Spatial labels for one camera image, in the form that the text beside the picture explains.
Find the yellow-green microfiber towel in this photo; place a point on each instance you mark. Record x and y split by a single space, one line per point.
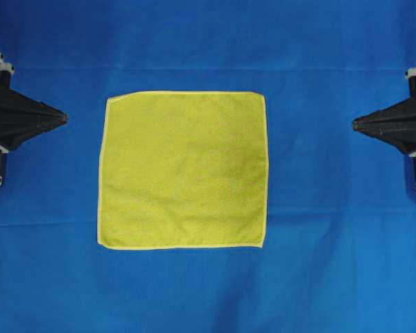
182 169

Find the blue table cloth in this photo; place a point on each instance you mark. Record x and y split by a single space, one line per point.
340 247

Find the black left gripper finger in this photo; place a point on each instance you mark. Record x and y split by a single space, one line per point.
15 131
10 100

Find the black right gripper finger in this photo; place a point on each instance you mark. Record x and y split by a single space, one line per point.
400 135
402 111

